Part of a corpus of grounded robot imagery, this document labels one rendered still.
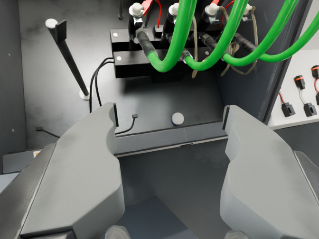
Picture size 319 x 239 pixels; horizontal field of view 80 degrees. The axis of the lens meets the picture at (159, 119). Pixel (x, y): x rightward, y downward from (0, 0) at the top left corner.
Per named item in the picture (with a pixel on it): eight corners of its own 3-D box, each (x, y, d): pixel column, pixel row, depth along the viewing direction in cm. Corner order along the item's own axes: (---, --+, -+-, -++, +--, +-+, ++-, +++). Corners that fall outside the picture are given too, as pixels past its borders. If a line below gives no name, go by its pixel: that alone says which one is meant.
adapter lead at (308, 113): (312, 115, 56) (319, 114, 54) (306, 117, 55) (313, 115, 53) (298, 77, 58) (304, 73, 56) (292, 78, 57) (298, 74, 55)
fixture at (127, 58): (116, 87, 61) (115, 65, 46) (111, 59, 63) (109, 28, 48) (212, 78, 69) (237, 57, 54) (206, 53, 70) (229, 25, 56)
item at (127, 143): (34, 170, 55) (2, 174, 40) (33, 154, 56) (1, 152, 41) (224, 136, 70) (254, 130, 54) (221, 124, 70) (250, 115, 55)
